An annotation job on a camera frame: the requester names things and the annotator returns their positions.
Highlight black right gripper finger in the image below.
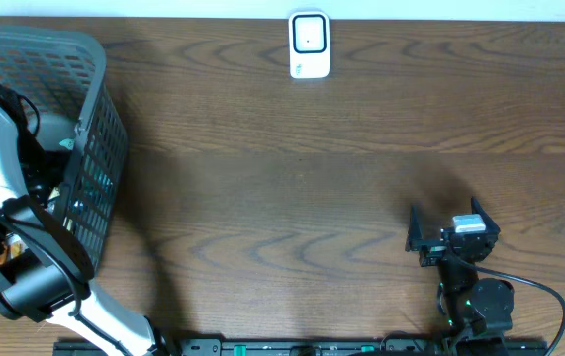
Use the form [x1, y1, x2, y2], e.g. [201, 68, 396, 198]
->
[405, 206, 441, 252]
[470, 196, 500, 233]

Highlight yellow snack bag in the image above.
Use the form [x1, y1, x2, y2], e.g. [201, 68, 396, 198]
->
[0, 234, 28, 266]

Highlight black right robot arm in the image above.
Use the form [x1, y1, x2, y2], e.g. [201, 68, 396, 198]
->
[405, 198, 515, 354]

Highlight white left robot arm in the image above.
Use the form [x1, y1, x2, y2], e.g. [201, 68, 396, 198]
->
[0, 85, 177, 355]

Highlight white barcode scanner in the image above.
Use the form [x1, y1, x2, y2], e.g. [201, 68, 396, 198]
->
[288, 11, 331, 79]

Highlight grey plastic basket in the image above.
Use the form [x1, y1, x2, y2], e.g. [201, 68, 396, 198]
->
[0, 26, 128, 274]

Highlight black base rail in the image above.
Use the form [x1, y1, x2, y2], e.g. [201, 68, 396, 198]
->
[53, 337, 550, 356]

